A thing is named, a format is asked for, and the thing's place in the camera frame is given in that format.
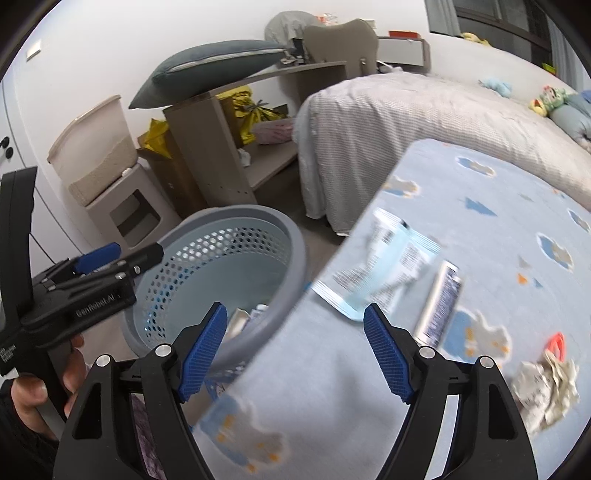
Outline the bed with grey bedspread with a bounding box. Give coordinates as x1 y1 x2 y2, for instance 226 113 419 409
294 58 591 232

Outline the grey bedside shelf unit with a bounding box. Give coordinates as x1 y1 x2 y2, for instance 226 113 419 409
163 61 348 219

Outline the small blue plush toy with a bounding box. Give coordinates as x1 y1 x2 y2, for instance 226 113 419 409
478 76 514 97

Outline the white and green medicine box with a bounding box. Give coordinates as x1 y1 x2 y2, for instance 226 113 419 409
225 304 270 340

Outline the dark grey pillow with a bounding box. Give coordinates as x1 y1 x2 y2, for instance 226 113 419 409
128 39 297 110

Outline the light blue mask packet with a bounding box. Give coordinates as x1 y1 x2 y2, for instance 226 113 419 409
311 207 443 322

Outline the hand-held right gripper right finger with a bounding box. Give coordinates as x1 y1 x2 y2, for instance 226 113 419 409
363 304 539 480

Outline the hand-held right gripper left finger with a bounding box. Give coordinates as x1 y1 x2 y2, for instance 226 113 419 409
55 302 229 480

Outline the white wall-mounted drawer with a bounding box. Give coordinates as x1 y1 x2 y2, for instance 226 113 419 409
377 36 431 68

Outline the orange plastic piece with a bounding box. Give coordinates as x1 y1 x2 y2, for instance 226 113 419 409
543 332 567 359

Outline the purple box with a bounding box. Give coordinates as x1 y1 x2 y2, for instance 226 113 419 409
413 260 463 347

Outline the person's left forearm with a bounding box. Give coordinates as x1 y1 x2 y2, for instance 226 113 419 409
0 381 59 480

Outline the brown cardboard box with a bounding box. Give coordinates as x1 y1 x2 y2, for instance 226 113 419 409
137 147 207 216

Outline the window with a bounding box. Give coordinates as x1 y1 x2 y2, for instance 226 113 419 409
428 0 555 48

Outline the grey perforated laundry basket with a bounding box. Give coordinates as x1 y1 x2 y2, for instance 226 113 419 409
124 205 307 385

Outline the paper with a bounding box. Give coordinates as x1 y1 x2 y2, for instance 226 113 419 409
510 354 581 435

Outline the blue printed blanket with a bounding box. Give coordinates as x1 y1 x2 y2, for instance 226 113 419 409
189 137 591 480

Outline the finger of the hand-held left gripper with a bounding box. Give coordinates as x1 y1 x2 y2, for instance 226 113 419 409
73 243 122 274
113 243 165 280

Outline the grey curtain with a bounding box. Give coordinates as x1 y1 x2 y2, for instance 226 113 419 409
549 17 574 71

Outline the yellow gift bag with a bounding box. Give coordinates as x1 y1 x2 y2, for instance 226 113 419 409
217 85 290 149

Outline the white wardrobe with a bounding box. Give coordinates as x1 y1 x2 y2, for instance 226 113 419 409
0 74 89 278

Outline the grey clothing bundle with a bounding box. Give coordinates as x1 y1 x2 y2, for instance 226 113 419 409
264 11 320 64

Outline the grey tooth-shaped chair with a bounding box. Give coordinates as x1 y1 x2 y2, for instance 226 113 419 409
303 18 380 78

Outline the grey-blue star quilt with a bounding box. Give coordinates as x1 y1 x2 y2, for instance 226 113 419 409
549 90 591 154

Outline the beige storage bin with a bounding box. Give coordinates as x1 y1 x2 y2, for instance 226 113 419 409
47 95 139 208

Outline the person's left hand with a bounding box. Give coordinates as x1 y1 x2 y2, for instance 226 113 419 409
11 334 89 440

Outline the green plush toy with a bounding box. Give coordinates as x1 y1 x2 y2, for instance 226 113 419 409
529 85 576 117

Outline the pink basket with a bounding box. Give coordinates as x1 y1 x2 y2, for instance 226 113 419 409
253 117 297 145

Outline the purple fuzzy cloth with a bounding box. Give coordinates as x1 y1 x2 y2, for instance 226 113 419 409
130 391 163 480

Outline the grey step stool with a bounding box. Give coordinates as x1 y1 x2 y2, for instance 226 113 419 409
85 163 184 253

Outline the yellow plastic bag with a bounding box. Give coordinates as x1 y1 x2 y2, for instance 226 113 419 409
137 118 174 160

